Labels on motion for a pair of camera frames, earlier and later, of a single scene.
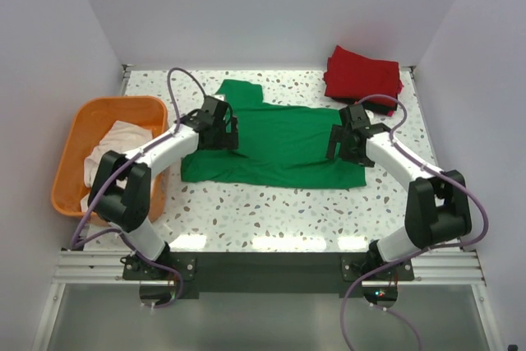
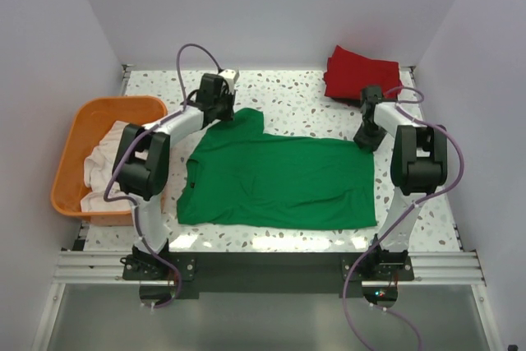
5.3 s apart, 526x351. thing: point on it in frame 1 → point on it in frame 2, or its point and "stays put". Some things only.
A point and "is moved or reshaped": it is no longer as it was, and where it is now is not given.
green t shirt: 279,145 is moved or reshaped
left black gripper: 228,139 → 229,113
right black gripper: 339,135 → 361,138
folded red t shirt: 353,76 stays put
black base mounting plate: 275,273 stays put
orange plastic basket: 89,120 stays put
